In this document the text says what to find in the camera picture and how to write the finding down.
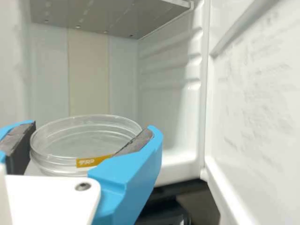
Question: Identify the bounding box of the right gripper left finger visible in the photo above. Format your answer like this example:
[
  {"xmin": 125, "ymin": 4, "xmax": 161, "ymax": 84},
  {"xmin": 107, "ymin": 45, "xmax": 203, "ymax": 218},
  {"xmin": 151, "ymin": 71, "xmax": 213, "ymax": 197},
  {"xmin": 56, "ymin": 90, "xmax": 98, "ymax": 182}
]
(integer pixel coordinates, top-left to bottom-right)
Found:
[{"xmin": 0, "ymin": 120, "xmax": 37, "ymax": 175}]

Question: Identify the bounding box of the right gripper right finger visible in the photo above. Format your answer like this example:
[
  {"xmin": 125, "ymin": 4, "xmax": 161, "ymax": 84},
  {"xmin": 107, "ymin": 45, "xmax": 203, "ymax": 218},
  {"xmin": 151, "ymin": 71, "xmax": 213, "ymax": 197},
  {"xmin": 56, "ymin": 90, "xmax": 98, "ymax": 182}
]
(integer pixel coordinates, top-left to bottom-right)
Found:
[{"xmin": 87, "ymin": 125, "xmax": 164, "ymax": 225}]

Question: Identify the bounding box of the petri dish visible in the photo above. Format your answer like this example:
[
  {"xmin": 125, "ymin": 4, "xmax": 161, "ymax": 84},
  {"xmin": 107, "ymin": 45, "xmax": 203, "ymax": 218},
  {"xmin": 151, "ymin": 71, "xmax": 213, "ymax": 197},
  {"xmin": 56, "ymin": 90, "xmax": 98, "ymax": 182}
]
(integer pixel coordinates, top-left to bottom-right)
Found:
[{"xmin": 29, "ymin": 114, "xmax": 144, "ymax": 178}]

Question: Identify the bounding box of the white incubator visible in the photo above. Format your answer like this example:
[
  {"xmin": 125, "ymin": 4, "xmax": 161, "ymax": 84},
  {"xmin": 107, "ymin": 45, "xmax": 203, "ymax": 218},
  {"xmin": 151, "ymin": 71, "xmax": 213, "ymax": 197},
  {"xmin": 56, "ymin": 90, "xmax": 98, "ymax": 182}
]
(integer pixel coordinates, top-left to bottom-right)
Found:
[{"xmin": 0, "ymin": 0, "xmax": 211, "ymax": 188}]

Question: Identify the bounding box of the incubator door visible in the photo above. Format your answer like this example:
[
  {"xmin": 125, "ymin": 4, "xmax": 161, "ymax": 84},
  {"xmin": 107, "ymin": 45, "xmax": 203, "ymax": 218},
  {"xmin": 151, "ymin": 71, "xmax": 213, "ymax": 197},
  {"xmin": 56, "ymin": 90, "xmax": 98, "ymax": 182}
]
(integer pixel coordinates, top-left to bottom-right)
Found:
[{"xmin": 203, "ymin": 0, "xmax": 300, "ymax": 225}]

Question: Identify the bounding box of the black platform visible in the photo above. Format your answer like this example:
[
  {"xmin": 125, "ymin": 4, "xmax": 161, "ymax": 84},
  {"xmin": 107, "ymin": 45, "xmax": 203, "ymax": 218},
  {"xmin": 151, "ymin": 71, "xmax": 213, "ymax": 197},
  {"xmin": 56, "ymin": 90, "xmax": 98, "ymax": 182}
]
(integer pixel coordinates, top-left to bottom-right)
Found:
[{"xmin": 152, "ymin": 179, "xmax": 209, "ymax": 200}]

